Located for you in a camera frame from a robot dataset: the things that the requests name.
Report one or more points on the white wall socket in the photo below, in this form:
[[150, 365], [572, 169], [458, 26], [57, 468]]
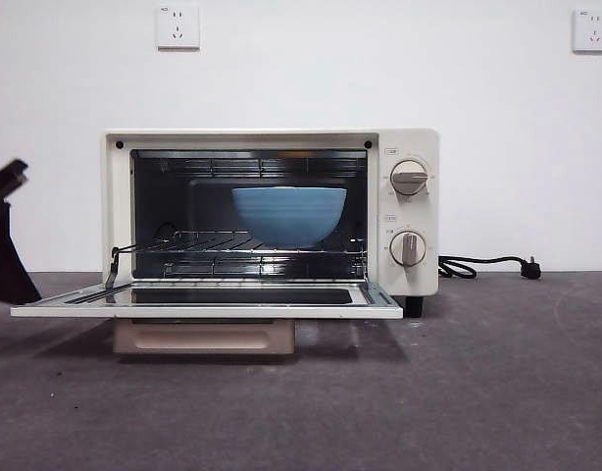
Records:
[[178, 27], [594, 32]]

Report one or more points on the beige oven knob with wide grip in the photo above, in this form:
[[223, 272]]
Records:
[[410, 177]]

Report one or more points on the blue bowl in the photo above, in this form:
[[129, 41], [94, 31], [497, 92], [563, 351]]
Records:
[[288, 216]]

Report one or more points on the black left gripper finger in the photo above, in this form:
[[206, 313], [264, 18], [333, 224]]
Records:
[[7, 260]]

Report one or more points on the beige oven knob with narrow grip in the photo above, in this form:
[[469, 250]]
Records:
[[408, 247]]

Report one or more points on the white Toshiba toaster oven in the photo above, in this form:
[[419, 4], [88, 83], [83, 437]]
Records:
[[409, 142]]

